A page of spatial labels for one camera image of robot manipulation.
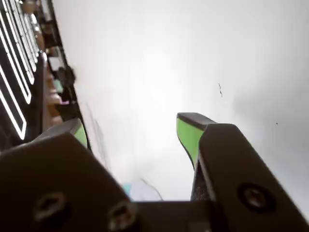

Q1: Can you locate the black background chair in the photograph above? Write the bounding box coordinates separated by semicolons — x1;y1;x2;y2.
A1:
56;65;78;102

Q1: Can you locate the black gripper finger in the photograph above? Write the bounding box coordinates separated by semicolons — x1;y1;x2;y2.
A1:
176;112;309;232
0;117;139;232

